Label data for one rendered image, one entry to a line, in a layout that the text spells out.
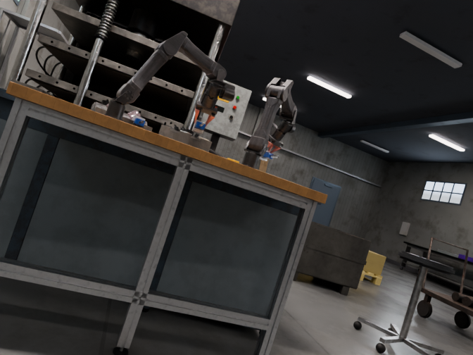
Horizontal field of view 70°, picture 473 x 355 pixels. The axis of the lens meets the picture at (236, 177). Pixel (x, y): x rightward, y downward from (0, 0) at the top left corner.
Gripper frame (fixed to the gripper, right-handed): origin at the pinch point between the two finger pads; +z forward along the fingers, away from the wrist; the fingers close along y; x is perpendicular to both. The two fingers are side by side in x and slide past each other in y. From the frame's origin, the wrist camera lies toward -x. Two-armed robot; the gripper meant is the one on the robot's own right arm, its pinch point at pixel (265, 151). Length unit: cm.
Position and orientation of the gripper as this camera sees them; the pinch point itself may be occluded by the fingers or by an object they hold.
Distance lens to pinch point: 185.4
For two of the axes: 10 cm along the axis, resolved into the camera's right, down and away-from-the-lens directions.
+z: -5.8, 7.5, 3.2
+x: 4.1, 6.0, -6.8
